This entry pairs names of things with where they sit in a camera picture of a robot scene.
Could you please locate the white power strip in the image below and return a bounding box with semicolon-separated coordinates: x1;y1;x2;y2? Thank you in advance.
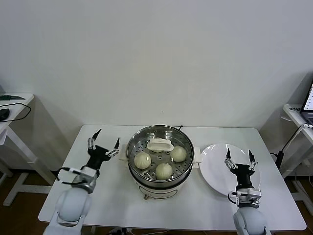
107;227;134;235

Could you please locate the stainless steel steamer basket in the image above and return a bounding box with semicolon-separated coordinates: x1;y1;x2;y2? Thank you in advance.
125;124;194;188

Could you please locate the white side desk with laptop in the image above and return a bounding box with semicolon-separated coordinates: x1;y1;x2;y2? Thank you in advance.
280;104;313;201

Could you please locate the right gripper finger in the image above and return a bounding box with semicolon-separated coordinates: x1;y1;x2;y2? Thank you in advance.
224;147;239;170
247;149;259;171

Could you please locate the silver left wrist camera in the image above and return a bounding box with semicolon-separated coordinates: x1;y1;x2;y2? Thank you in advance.
78;165;98;183

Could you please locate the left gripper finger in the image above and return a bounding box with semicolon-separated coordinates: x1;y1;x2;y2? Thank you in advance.
87;129;102;150
105;137;121;158

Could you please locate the flat green desk item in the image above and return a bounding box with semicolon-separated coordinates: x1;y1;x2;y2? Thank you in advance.
0;94;25;101

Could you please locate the black power adapter cable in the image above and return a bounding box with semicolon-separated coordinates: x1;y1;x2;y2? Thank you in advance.
268;127;300;170

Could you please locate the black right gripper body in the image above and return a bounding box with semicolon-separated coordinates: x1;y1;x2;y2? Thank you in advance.
231;164;255;189

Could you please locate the thin black desk cable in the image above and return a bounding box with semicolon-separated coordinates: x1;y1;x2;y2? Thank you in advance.
0;103;31;123

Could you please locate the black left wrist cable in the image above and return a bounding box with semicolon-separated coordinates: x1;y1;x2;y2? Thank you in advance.
55;167;83;185

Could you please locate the round glass lid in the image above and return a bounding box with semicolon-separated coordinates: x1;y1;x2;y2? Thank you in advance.
126;125;194;182

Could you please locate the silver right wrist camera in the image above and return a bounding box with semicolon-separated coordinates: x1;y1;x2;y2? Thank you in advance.
228;188;262;206

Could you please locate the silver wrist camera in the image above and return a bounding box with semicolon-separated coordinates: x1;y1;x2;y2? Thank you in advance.
228;188;262;206
78;165;98;183

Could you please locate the stainless steel steamer pot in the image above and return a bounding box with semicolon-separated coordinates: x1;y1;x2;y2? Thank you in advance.
118;146;201;202

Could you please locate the open laptop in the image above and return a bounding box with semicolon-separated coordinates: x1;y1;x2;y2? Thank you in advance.
298;75;313;128

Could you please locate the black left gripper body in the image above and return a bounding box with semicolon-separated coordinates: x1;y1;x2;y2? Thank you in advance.
85;145;112;171

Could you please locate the white round plate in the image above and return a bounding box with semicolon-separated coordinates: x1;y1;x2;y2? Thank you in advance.
198;143;260;198

